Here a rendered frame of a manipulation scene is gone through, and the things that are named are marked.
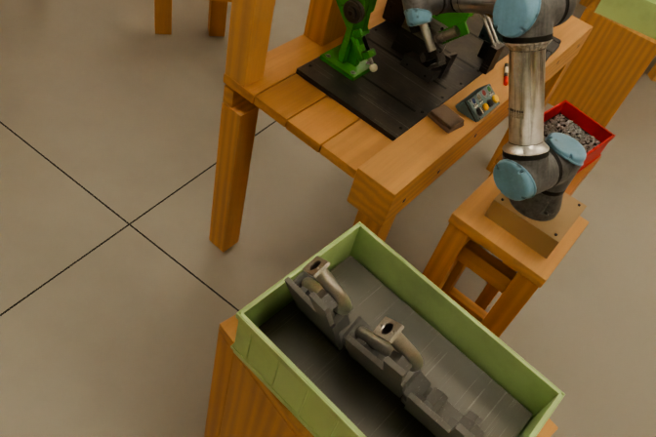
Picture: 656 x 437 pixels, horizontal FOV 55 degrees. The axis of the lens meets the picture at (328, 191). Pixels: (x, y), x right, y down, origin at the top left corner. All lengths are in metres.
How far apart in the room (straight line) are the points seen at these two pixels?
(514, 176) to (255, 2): 0.86
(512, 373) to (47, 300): 1.71
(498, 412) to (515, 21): 0.90
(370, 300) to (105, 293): 1.26
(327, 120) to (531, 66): 0.67
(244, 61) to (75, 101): 1.48
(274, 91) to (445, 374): 1.02
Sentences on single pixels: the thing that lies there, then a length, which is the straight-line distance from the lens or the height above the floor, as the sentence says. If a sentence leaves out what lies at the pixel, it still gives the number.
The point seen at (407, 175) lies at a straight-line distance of 1.85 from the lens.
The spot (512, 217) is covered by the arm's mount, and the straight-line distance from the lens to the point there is 1.86.
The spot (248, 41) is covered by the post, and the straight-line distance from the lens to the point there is 1.92.
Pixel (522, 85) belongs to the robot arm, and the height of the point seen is 1.31.
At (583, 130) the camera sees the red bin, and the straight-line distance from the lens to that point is 2.39.
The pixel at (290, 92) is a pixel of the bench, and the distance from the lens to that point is 2.04.
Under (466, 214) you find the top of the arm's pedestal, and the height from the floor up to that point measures 0.85.
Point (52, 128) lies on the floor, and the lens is 3.17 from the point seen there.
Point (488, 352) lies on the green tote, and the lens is 1.56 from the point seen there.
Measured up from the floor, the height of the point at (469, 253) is 0.73.
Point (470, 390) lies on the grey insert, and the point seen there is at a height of 0.85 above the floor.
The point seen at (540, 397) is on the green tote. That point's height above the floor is 0.91.
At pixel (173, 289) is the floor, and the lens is 2.56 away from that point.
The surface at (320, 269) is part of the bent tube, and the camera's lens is 1.19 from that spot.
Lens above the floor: 2.15
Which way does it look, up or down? 46 degrees down
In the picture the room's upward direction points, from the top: 16 degrees clockwise
